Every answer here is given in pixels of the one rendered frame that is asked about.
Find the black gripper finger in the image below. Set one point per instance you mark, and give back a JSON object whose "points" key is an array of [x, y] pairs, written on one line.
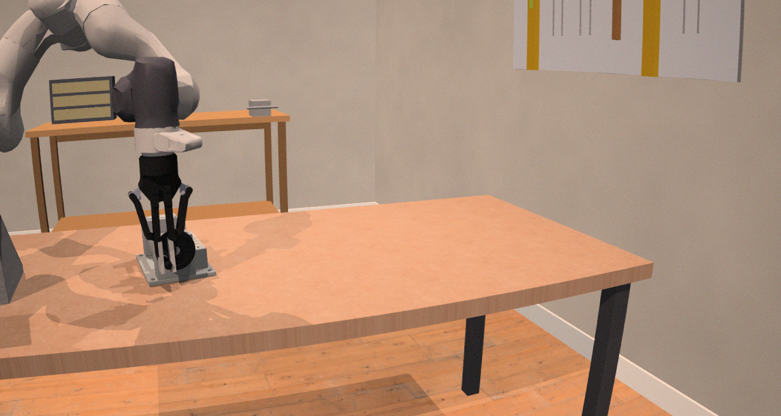
{"points": [[155, 235], [185, 191]]}

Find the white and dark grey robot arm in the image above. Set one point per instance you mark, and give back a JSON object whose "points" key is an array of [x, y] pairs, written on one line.
{"points": [[148, 95]]}

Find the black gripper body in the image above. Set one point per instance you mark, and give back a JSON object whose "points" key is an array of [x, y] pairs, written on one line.
{"points": [[165, 166]]}

